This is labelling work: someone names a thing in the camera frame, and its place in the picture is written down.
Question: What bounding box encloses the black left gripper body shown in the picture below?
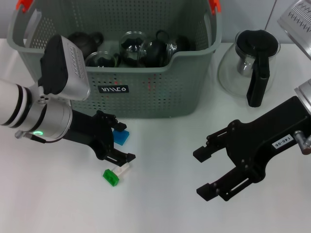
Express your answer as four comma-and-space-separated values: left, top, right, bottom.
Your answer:
65, 110, 115, 161

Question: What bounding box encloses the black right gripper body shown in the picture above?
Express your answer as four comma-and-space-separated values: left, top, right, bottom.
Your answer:
225, 96, 310, 183

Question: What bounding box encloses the blue building brick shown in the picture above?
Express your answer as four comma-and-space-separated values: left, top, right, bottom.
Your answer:
113, 130, 130, 146

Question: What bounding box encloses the green building brick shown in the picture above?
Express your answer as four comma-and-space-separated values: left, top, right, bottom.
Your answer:
102, 169, 121, 187

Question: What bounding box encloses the grey-green perforated storage bin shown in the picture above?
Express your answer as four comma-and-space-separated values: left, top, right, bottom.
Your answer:
6, 0, 222, 119

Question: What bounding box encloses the white two-stud plate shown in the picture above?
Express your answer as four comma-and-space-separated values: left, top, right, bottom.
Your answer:
113, 163, 131, 174

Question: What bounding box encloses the black clay teapot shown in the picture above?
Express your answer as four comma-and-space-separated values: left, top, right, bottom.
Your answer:
67, 31, 104, 56

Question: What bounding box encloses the left arm grey cable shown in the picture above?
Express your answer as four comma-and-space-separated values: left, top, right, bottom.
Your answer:
15, 130, 47, 144

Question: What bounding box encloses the glass pitcher with black handle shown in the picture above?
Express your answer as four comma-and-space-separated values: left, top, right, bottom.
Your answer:
217, 28, 281, 108

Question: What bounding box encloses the orange bin handle clip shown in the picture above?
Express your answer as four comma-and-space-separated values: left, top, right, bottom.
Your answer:
208, 0, 222, 16
15, 0, 34, 13

